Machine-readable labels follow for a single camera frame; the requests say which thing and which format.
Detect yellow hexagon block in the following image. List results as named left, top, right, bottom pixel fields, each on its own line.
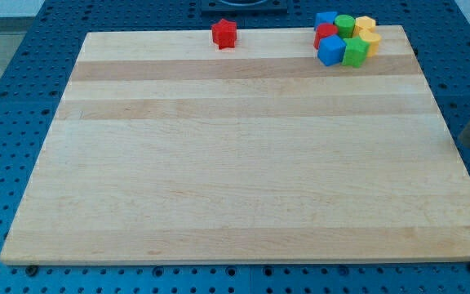
left=352, top=16, right=376, bottom=37

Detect green cylinder block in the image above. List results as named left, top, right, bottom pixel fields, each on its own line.
left=334, top=14, right=356, bottom=38

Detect yellow heart block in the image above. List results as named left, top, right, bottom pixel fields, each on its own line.
left=359, top=29, right=382, bottom=57

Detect blue block at back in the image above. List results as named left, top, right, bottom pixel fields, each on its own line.
left=313, top=11, right=338, bottom=30

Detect red rounded block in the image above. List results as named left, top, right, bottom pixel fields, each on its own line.
left=313, top=23, right=338, bottom=50

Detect blue cube block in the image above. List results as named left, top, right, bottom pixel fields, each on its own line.
left=317, top=35, right=346, bottom=66

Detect green star block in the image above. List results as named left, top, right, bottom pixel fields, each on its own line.
left=341, top=37, right=370, bottom=68

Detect light wooden board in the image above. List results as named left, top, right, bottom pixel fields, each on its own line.
left=0, top=25, right=470, bottom=265

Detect red star block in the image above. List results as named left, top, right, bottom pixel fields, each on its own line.
left=211, top=19, right=237, bottom=50

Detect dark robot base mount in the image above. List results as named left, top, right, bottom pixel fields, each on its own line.
left=200, top=0, right=288, bottom=15

